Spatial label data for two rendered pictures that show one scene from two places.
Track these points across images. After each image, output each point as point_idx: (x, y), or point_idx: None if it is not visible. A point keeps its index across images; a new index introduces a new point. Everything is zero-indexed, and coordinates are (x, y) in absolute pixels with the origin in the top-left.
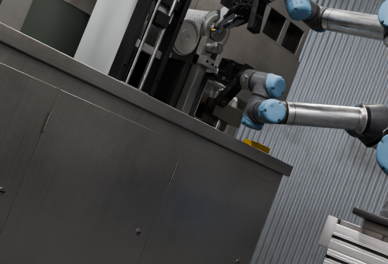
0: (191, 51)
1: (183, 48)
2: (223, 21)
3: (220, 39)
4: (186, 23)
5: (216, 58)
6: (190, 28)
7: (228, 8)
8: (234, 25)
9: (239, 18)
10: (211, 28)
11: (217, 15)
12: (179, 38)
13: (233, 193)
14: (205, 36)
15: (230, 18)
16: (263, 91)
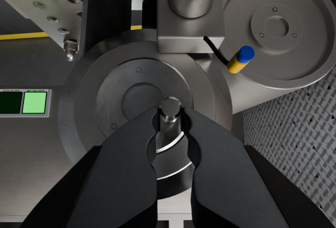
0: None
1: None
2: (225, 133)
3: (116, 73)
4: (301, 70)
5: (82, 21)
6: (269, 62)
7: (0, 222)
8: (118, 146)
9: (140, 221)
10: (192, 98)
11: (179, 167)
12: (296, 11)
13: None
14: (195, 61)
15: (220, 167)
16: None
